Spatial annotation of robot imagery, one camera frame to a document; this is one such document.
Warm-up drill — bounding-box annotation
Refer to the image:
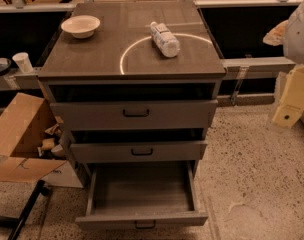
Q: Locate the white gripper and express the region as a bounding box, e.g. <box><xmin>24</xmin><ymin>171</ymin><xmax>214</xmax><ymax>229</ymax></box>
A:
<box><xmin>263</xmin><ymin>0</ymin><xmax>304</xmax><ymax>129</ymax></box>

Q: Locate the clear plastic water bottle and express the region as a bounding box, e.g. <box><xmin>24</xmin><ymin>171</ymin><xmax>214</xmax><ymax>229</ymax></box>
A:
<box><xmin>150</xmin><ymin>22</ymin><xmax>180</xmax><ymax>58</ymax></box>

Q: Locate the grey top drawer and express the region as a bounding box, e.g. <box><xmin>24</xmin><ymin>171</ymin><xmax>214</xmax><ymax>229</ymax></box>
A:
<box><xmin>51</xmin><ymin>100</ymin><xmax>217</xmax><ymax>131</ymax></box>

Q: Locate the grey drawer cabinet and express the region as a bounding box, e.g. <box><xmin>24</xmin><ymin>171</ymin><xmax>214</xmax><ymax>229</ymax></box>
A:
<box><xmin>37</xmin><ymin>0</ymin><xmax>227</xmax><ymax>232</ymax></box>

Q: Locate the grey open bottom drawer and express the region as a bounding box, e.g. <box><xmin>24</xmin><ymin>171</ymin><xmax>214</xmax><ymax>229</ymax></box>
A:
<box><xmin>76</xmin><ymin>161</ymin><xmax>208</xmax><ymax>230</ymax></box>

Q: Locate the white ceramic bowl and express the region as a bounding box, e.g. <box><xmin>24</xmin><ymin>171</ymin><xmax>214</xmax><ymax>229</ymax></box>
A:
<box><xmin>61</xmin><ymin>15</ymin><xmax>100</xmax><ymax>39</ymax></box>

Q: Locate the white paper cup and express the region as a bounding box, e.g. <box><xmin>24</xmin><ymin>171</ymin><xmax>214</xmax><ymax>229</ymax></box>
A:
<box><xmin>12</xmin><ymin>52</ymin><xmax>33</xmax><ymax>73</ymax></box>

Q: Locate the open cardboard box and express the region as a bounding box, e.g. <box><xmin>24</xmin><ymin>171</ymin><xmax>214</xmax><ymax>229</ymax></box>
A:
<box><xmin>0</xmin><ymin>93</ymin><xmax>85</xmax><ymax>188</ymax></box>

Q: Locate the black metal stand leg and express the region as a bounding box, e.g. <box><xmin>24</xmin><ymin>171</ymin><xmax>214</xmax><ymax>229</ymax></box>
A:
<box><xmin>0</xmin><ymin>180</ymin><xmax>50</xmax><ymax>240</ymax></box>

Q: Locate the dark round plate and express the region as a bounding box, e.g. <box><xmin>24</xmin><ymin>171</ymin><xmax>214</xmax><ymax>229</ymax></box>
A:
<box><xmin>0</xmin><ymin>58</ymin><xmax>11</xmax><ymax>76</ymax></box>

